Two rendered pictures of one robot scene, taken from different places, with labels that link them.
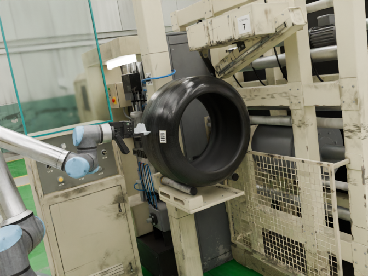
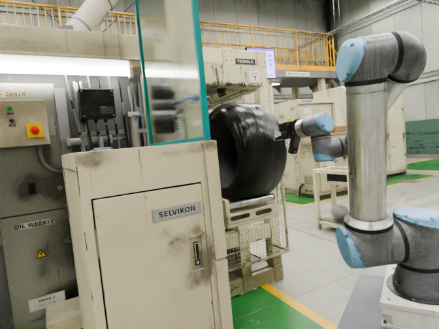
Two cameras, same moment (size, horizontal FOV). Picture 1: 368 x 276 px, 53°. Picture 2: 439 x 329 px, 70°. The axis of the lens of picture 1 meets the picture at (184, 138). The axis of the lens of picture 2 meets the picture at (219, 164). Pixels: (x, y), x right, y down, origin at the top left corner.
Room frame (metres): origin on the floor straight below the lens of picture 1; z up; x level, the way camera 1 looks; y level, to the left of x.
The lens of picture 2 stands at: (2.17, 1.87, 1.26)
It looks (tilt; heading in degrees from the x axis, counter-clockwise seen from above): 4 degrees down; 270
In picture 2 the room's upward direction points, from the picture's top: 5 degrees counter-clockwise
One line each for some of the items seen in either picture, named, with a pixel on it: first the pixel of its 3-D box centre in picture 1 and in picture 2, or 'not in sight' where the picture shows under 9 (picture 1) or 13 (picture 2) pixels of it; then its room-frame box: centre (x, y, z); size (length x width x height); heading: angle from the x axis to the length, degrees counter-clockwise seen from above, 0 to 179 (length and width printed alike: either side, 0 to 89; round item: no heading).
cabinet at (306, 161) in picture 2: not in sight; (325, 164); (0.01, -4.39, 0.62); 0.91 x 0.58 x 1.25; 26
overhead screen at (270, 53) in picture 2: not in sight; (260, 63); (1.23, -3.82, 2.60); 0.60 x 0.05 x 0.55; 26
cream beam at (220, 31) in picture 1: (233, 29); (217, 78); (2.11, -0.37, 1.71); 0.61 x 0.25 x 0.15; 29
